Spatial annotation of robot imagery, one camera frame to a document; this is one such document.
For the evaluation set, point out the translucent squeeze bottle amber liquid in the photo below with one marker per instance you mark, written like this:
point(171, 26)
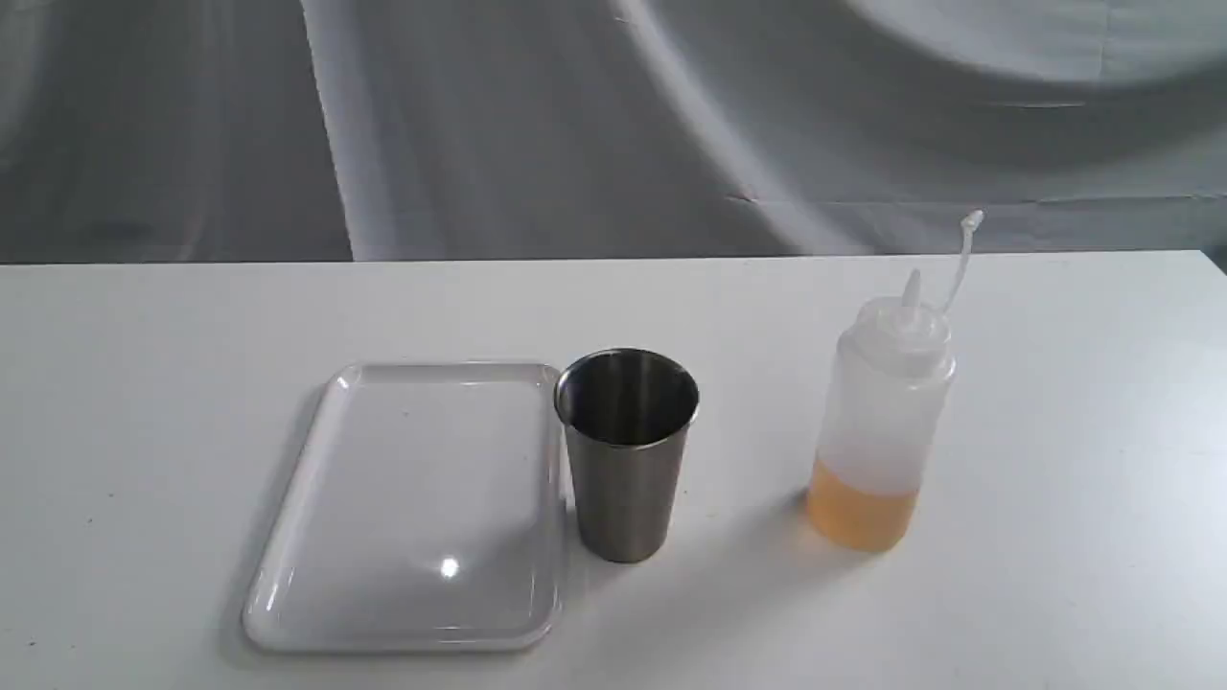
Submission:
point(892, 371)

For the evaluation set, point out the clear plastic tray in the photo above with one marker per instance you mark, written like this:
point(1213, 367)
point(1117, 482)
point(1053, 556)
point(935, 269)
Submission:
point(425, 515)

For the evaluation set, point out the grey fabric backdrop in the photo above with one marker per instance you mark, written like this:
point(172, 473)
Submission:
point(352, 131)

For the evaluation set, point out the stainless steel cup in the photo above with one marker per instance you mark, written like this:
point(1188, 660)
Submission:
point(626, 414)

